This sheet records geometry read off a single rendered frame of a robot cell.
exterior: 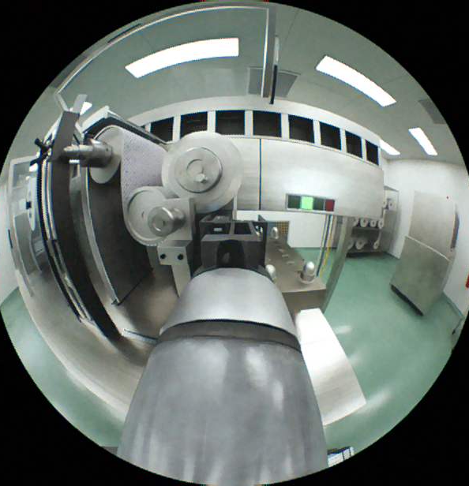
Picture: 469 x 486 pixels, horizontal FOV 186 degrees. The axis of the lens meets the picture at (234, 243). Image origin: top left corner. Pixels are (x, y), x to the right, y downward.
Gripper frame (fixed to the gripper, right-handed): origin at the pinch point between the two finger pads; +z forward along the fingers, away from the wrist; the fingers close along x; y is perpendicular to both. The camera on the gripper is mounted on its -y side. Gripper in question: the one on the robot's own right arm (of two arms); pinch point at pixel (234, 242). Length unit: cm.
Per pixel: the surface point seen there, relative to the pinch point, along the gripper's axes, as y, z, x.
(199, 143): 18.8, -3.5, 6.0
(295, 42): 169, 60, -54
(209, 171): 13.5, -5.1, 3.9
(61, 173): 18.5, -13.0, 33.0
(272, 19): 80, -2, -13
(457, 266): -38, -23, -444
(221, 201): 8.6, -3.1, 2.3
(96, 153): 21.5, -6.6, 28.0
